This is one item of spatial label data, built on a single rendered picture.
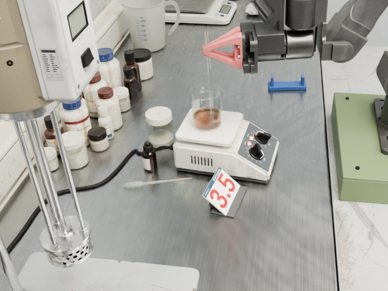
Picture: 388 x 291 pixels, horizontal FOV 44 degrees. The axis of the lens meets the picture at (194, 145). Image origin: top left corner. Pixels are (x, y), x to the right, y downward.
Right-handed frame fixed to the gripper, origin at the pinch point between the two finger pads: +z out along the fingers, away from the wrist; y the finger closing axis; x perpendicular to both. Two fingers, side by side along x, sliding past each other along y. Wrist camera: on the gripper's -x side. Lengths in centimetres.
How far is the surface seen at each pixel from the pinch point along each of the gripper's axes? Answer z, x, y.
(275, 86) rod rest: -16.5, 24.3, -28.4
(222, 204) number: -1.1, 23.5, 17.8
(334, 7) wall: -56, 43, -133
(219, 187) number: -0.8, 22.2, 14.3
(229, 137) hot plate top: -3.3, 16.2, 6.3
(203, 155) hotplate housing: 2.1, 19.2, 7.5
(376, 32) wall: -76, 55, -130
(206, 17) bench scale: 1, 22, -76
